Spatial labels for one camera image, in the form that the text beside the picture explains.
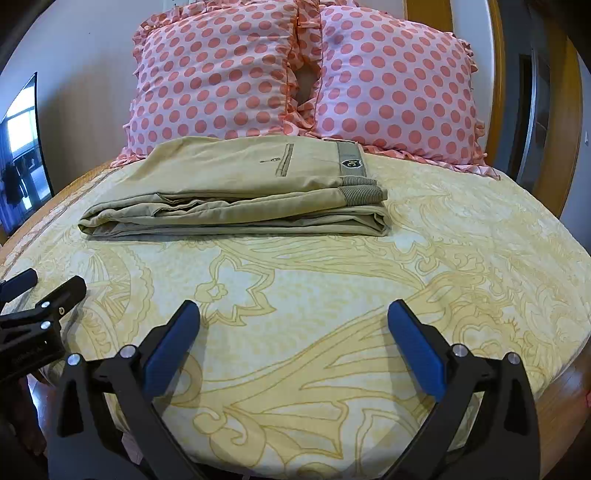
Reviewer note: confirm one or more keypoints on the yellow patterned bed cover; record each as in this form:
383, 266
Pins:
294, 373

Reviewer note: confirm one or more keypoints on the pink polka dot pillow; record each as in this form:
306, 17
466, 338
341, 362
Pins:
396, 87

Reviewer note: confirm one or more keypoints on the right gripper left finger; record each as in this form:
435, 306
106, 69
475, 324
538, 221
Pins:
84, 442

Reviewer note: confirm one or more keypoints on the wooden door frame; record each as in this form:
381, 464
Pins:
528, 88

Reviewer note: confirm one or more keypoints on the beige khaki pants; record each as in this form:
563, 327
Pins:
273, 185

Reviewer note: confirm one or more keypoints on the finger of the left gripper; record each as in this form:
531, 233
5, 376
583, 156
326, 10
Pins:
14, 287
55, 305

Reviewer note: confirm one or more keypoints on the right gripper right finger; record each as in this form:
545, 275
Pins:
484, 423

